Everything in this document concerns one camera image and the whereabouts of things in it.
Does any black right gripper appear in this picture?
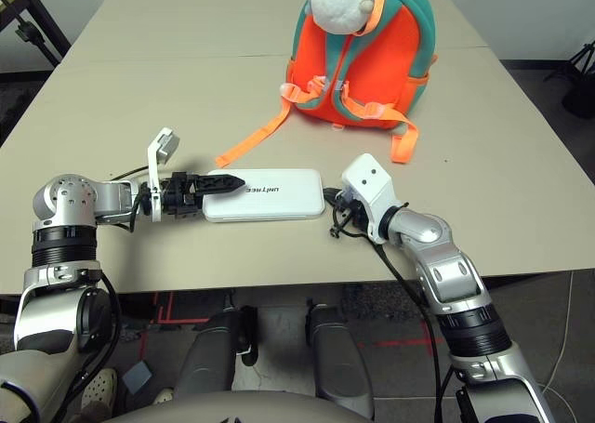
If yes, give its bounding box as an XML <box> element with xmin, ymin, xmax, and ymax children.
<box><xmin>324</xmin><ymin>188</ymin><xmax>373</xmax><ymax>238</ymax></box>

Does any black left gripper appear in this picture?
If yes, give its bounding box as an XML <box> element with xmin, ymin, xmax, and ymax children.
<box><xmin>160</xmin><ymin>171</ymin><xmax>246</xmax><ymax>219</ymax></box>

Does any white pencil case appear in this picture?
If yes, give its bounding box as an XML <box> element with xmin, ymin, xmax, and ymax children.
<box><xmin>202</xmin><ymin>167</ymin><xmax>325</xmax><ymax>223</ymax></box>

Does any orange teal backpack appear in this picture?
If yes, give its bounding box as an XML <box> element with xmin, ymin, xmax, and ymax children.
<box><xmin>214</xmin><ymin>0</ymin><xmax>439</xmax><ymax>168</ymax></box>

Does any grey right robot leg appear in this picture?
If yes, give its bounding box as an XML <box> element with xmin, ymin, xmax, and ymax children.
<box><xmin>304</xmin><ymin>301</ymin><xmax>376</xmax><ymax>419</ymax></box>

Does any grey robot leg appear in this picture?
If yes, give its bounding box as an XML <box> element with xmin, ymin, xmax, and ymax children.
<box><xmin>174</xmin><ymin>304</ymin><xmax>259</xmax><ymax>394</ymax></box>
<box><xmin>304</xmin><ymin>301</ymin><xmax>376</xmax><ymax>419</ymax></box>

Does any grey left robot leg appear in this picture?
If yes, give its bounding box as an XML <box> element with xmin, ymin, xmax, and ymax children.
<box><xmin>174</xmin><ymin>304</ymin><xmax>259</xmax><ymax>394</ymax></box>

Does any white grey plush toy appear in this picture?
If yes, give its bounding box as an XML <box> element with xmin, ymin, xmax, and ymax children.
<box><xmin>310</xmin><ymin>0</ymin><xmax>376</xmax><ymax>34</ymax></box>

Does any grey square floor pedal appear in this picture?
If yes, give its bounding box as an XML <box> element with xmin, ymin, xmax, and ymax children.
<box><xmin>124</xmin><ymin>362</ymin><xmax>154</xmax><ymax>396</ymax></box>

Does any grey robot torso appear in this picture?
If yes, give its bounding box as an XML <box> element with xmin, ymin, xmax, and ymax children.
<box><xmin>106</xmin><ymin>388</ymin><xmax>373</xmax><ymax>423</ymax></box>

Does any black framed side table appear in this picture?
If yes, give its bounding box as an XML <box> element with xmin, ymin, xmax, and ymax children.
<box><xmin>0</xmin><ymin>0</ymin><xmax>64</xmax><ymax>69</ymax></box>

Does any black tripod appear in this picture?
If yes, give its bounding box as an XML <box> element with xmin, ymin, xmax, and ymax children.
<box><xmin>552</xmin><ymin>41</ymin><xmax>595</xmax><ymax>117</ymax></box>

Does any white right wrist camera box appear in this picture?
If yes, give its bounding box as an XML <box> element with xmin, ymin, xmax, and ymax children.
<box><xmin>341</xmin><ymin>152</ymin><xmax>396</xmax><ymax>245</ymax></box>

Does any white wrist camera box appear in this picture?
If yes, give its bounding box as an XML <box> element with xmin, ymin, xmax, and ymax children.
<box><xmin>341</xmin><ymin>152</ymin><xmax>396</xmax><ymax>245</ymax></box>
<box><xmin>146</xmin><ymin>127</ymin><xmax>181</xmax><ymax>223</ymax></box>

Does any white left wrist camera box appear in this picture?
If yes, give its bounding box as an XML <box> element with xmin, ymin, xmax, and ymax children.
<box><xmin>146</xmin><ymin>127</ymin><xmax>181</xmax><ymax>223</ymax></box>

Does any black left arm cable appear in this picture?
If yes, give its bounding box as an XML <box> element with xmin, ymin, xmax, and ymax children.
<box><xmin>59</xmin><ymin>165</ymin><xmax>154</xmax><ymax>423</ymax></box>

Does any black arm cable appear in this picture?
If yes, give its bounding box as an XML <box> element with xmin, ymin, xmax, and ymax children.
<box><xmin>371</xmin><ymin>236</ymin><xmax>466</xmax><ymax>423</ymax></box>
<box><xmin>59</xmin><ymin>165</ymin><xmax>154</xmax><ymax>423</ymax></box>

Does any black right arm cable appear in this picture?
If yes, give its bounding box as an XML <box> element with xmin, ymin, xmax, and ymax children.
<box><xmin>371</xmin><ymin>236</ymin><xmax>466</xmax><ymax>423</ymax></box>

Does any thin white floor cable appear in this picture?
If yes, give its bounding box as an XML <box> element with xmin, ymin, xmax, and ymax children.
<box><xmin>543</xmin><ymin>273</ymin><xmax>577</xmax><ymax>410</ymax></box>

